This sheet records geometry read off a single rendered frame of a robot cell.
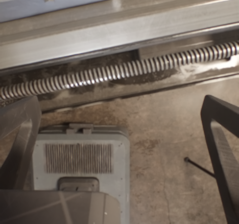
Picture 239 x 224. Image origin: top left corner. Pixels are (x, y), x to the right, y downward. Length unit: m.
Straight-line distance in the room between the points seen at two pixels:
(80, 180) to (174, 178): 0.63
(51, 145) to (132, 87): 0.52
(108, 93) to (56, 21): 0.48
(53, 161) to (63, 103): 0.37
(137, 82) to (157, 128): 0.52
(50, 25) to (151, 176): 1.17
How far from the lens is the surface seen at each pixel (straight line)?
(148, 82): 0.93
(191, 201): 1.62
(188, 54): 0.63
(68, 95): 0.96
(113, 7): 0.52
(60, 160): 1.19
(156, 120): 1.37
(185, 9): 0.51
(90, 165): 1.17
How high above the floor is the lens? 1.33
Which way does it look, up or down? 82 degrees down
